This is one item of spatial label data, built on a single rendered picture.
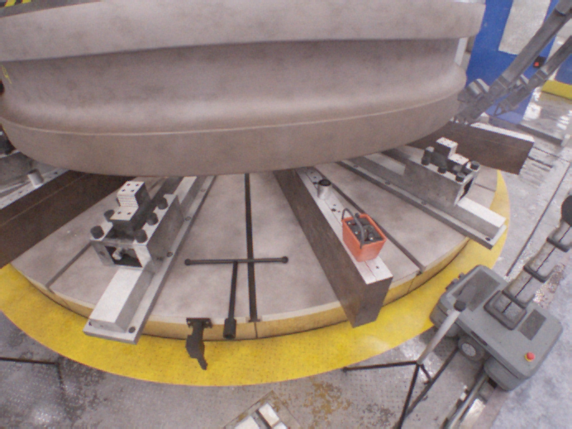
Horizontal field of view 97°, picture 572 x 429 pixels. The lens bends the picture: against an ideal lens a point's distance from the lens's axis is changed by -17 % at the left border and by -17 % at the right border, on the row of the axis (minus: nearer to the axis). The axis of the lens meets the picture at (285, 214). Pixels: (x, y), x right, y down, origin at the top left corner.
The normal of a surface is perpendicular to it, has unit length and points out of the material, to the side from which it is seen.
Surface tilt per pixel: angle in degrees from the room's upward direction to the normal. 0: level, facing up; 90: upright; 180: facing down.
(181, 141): 90
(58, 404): 0
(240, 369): 0
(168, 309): 0
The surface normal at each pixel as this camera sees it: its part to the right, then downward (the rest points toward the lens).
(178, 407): 0.00, -0.77
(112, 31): -0.06, 0.63
